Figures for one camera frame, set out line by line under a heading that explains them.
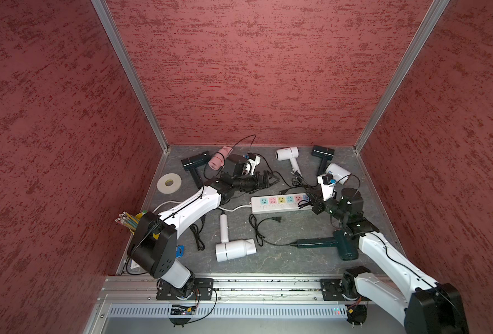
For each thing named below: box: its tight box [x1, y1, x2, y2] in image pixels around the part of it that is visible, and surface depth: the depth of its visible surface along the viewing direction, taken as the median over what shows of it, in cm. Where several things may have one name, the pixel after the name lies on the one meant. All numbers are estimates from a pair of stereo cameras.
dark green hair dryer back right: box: [311, 144, 335, 177], surface depth 116 cm
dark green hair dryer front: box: [289, 229, 359, 261], surface depth 85 cm
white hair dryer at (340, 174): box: [325, 162, 352, 186], surface depth 106 cm
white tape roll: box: [156, 172, 182, 195], surface depth 106 cm
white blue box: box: [175, 244, 185, 259], surface depth 84 cm
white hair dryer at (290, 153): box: [275, 146, 303, 177], surface depth 115 cm
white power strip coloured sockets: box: [251, 193, 313, 215], surface depth 96 cm
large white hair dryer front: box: [215, 213, 257, 263], surface depth 81 cm
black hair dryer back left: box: [181, 150, 211, 189], surface depth 109 cm
